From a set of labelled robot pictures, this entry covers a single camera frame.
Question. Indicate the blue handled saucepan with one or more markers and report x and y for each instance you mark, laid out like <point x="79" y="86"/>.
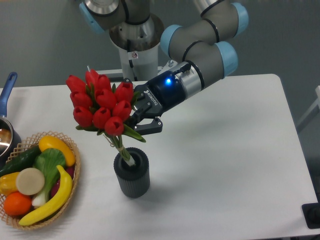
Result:
<point x="9" y="138"/>

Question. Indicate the yellow squash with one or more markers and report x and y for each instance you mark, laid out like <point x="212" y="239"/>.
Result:
<point x="52" y="142"/>

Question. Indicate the beige round disc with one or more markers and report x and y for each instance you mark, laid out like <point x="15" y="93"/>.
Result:
<point x="30" y="181"/>

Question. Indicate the black device at edge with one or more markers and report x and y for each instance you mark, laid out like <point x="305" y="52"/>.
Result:
<point x="311" y="212"/>

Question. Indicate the yellow bell pepper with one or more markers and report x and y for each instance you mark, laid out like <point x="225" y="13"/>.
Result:
<point x="8" y="183"/>

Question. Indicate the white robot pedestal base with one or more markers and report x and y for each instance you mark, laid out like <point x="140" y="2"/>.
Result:
<point x="138" y="49"/>

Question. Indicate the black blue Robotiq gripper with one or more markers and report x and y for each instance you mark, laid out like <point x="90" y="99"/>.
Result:
<point x="161" y="94"/>

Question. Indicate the white frame at right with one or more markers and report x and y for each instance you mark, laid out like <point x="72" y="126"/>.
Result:
<point x="310" y="113"/>

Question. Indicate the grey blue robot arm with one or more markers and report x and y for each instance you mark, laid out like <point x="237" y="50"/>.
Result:
<point x="204" y="43"/>

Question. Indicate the woven wicker basket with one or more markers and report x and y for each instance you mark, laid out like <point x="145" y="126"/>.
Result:
<point x="26" y="144"/>

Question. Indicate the red tulip bouquet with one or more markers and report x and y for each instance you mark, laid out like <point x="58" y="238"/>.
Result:
<point x="104" y="108"/>

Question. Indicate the yellow banana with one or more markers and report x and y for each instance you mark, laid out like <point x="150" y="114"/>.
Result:
<point x="54" y="204"/>

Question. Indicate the dark grey ribbed vase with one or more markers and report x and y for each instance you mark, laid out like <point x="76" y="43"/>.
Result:
<point x="134" y="181"/>

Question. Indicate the green bok choy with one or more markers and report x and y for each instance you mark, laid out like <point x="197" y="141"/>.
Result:
<point x="47" y="163"/>

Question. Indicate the purple red vegetable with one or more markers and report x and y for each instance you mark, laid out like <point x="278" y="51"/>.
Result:
<point x="70" y="170"/>

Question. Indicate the orange fruit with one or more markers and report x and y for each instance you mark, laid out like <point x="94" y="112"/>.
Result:
<point x="17" y="204"/>

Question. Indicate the dark green cucumber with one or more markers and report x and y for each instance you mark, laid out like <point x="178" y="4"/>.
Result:
<point x="22" y="161"/>

